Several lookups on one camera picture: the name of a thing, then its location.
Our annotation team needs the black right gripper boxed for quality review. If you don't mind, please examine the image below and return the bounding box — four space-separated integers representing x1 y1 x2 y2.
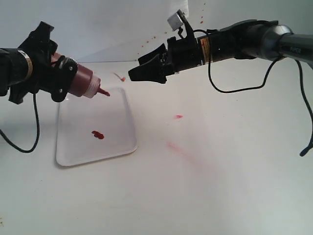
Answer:
128 37 203 84

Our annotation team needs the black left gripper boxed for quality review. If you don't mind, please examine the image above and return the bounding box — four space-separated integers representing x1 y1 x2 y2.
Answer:
8 21 79 105

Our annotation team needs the red ketchup squeeze bottle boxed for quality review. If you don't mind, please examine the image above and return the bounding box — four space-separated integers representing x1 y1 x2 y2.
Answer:
51 52 110 102

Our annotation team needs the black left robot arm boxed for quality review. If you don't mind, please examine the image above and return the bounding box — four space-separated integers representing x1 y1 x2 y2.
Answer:
0 22 78 104

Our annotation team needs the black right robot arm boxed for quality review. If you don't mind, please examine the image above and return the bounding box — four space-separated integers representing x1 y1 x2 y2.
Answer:
128 20 313 84

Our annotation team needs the red ketchup blob on tray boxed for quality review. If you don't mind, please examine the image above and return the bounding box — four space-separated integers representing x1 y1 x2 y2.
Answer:
91 130 105 140

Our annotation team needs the white rectangular plastic tray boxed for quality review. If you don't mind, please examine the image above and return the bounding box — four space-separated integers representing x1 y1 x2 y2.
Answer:
55 87 138 166

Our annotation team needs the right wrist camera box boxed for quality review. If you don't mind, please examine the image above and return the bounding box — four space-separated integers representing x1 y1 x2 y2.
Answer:
167 9 187 32

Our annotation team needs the white paper sheet on wall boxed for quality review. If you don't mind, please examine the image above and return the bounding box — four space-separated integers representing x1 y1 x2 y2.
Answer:
168 0 189 24

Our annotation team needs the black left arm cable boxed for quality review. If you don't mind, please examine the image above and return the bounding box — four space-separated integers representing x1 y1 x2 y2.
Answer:
0 92 41 154

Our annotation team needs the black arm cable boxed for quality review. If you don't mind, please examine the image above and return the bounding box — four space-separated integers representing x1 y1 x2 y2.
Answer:
0 92 41 154
180 29 313 157

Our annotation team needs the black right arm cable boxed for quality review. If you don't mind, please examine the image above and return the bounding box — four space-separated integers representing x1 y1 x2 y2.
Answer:
180 29 313 157

